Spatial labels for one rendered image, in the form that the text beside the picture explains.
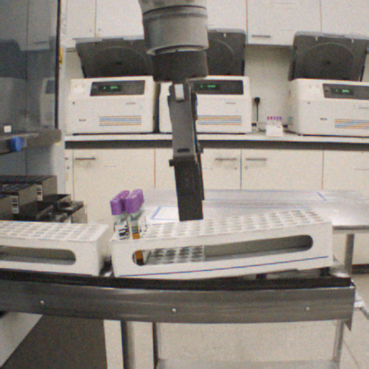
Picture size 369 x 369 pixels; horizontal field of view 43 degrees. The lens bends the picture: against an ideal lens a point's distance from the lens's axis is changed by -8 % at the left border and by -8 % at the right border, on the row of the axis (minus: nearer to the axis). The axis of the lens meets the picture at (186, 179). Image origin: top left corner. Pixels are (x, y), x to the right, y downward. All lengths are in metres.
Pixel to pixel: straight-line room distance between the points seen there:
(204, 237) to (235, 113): 2.36
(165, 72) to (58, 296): 0.33
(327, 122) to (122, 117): 1.25
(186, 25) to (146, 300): 0.36
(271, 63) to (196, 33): 3.00
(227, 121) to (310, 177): 0.61
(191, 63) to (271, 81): 3.00
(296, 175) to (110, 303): 2.45
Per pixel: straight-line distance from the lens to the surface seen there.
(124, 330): 1.06
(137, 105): 2.99
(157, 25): 0.64
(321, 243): 0.66
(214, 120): 2.97
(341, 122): 3.08
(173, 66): 0.64
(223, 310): 0.65
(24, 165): 1.30
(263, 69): 3.63
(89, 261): 0.67
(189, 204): 0.61
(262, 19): 3.33
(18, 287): 0.70
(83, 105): 3.07
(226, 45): 3.26
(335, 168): 3.08
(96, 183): 3.07
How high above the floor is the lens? 1.03
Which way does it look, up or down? 8 degrees down
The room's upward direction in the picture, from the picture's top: straight up
